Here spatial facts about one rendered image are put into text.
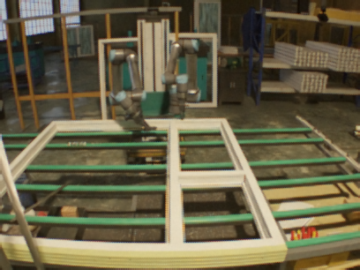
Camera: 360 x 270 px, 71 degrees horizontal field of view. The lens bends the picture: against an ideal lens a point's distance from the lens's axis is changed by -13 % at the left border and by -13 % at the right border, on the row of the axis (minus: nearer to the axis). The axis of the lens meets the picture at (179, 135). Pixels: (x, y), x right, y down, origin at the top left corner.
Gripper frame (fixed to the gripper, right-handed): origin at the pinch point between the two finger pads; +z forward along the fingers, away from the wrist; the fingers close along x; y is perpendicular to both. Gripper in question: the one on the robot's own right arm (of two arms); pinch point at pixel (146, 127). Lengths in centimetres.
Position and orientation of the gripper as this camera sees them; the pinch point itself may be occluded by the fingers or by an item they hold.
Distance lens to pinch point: 222.3
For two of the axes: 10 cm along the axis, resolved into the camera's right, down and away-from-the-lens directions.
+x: -0.3, -4.2, 9.1
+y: 8.0, -5.5, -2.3
